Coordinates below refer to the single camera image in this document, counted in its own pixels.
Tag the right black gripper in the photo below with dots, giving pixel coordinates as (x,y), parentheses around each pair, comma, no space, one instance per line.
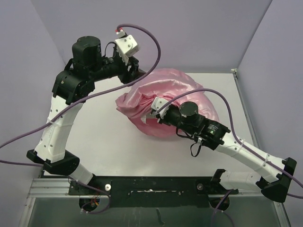
(164,120)

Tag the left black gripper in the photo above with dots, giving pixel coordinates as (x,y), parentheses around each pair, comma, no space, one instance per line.
(134,72)

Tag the pink satin rose pillowcase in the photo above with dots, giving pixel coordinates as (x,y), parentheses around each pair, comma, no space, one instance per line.
(162,83)

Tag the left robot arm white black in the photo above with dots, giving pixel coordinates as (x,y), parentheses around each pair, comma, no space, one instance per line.
(86,67)

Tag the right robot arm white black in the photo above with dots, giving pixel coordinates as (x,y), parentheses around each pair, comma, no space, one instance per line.
(270,175)

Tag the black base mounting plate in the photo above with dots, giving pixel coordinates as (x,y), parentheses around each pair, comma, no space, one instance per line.
(159,191)

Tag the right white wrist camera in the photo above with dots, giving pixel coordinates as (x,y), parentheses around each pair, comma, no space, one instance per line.
(159,107)

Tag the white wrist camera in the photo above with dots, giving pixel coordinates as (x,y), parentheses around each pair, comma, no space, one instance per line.
(159,107)
(126,45)

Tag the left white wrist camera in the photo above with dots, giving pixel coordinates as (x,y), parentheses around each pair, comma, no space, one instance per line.
(126,45)

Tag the aluminium frame rail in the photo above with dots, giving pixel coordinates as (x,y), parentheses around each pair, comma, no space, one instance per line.
(171,149)

